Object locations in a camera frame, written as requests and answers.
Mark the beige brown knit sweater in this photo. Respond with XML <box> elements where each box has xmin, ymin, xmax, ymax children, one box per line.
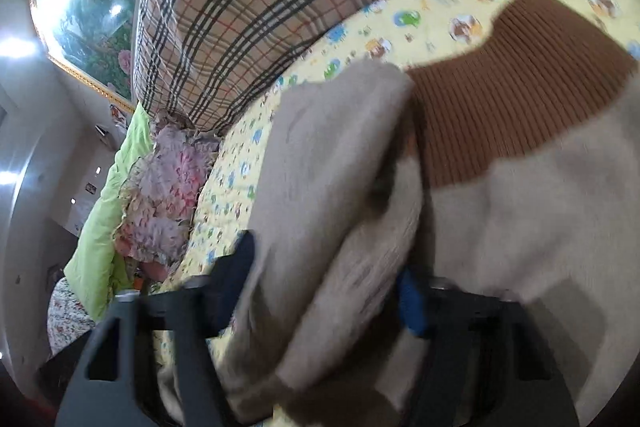
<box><xmin>216</xmin><ymin>0</ymin><xmax>639</xmax><ymax>426</ymax></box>

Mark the white red floral cushion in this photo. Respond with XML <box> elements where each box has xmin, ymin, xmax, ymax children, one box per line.
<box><xmin>47</xmin><ymin>277</ymin><xmax>96</xmax><ymax>355</ymax></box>

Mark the lime green pillow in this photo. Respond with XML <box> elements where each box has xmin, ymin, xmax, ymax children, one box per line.
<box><xmin>64</xmin><ymin>105</ymin><xmax>153</xmax><ymax>321</ymax></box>

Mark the pink floral ruffled pillow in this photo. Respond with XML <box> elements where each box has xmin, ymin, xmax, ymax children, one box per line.
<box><xmin>113</xmin><ymin>112</ymin><xmax>219</xmax><ymax>282</ymax></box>

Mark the yellow cartoon bear bedsheet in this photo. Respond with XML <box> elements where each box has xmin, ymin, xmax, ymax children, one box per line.
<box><xmin>152</xmin><ymin>0</ymin><xmax>640</xmax><ymax>368</ymax></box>

